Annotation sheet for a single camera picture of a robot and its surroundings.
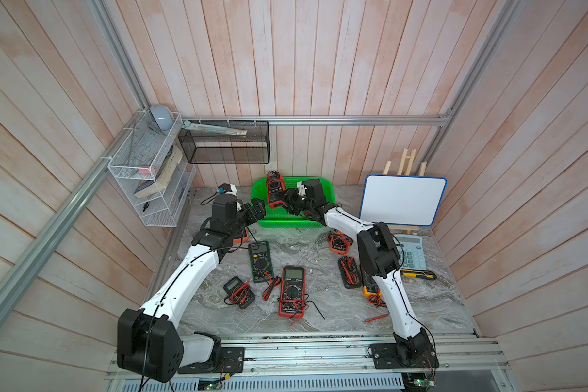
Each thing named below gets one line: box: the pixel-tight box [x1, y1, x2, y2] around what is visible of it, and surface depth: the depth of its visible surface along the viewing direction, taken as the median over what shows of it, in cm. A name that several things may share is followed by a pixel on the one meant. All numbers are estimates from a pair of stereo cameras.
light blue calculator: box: [395, 234, 428, 271], surface depth 97 cm
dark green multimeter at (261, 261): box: [248, 240, 275, 284], surface depth 95 cm
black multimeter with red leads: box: [338, 255, 362, 290], surface depth 90 cm
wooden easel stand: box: [383, 147, 428, 235], surface depth 88 cm
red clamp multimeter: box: [266, 170, 286, 210], surface depth 101 cm
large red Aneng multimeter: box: [278, 266, 307, 318], surface depth 85 cm
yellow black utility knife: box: [399, 267, 437, 281], surface depth 92 cm
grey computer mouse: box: [150, 104, 174, 131], surface depth 84 cm
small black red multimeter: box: [222, 276, 256, 310], surface depth 85 cm
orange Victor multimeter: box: [325, 228, 353, 255], surface depth 98 cm
